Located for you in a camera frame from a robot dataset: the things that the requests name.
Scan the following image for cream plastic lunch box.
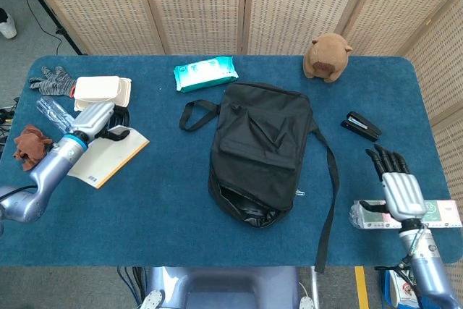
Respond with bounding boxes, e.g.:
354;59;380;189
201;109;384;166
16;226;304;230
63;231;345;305
73;75;133;112

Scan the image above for blue box with white carton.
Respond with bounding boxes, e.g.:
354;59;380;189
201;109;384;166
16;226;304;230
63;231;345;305
382;268;423;309

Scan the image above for white shoe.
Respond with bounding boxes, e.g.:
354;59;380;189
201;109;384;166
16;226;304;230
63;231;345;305
0;7;18;40

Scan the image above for black stapler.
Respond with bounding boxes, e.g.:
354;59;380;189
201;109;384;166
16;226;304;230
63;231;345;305
340;110;383;143

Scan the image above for blue velvet table cover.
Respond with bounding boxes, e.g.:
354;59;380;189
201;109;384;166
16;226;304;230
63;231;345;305
0;54;463;268

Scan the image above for black fabric backpack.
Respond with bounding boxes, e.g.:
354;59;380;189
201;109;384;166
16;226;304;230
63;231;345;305
179;82;339;274

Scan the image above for grey knit work glove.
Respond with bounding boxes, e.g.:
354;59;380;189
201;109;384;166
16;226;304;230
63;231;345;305
28;65;78;98

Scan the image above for white pink green tissue pack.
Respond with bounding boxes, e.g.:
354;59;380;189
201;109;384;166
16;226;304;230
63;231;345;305
348;199;463;231

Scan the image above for green wet wipes pack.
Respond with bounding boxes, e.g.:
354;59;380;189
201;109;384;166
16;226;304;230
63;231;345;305
174;56;239;94

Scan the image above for brown capybara plush toy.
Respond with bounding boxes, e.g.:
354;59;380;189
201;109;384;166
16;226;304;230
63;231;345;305
302;32;354;84

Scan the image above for clear plastic water bottle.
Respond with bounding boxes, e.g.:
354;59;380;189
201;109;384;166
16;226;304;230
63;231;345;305
35;96;77;135

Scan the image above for blue-grey robot torso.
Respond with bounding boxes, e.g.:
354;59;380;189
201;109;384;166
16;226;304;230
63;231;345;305
139;266;316;309

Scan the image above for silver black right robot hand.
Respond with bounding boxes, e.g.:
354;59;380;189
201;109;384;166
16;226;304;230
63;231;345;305
360;144;428;221

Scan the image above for black floor cables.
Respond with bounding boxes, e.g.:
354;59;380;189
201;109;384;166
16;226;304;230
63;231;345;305
0;96;20;156

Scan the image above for white book with yellow spine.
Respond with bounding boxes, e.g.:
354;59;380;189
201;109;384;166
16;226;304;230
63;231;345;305
67;124;150;190

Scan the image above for brown crumpled cloth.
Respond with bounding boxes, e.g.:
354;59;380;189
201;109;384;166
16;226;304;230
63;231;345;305
13;124;55;172

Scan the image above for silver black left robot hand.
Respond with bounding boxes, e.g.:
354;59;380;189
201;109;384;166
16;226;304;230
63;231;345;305
71;102;132;142

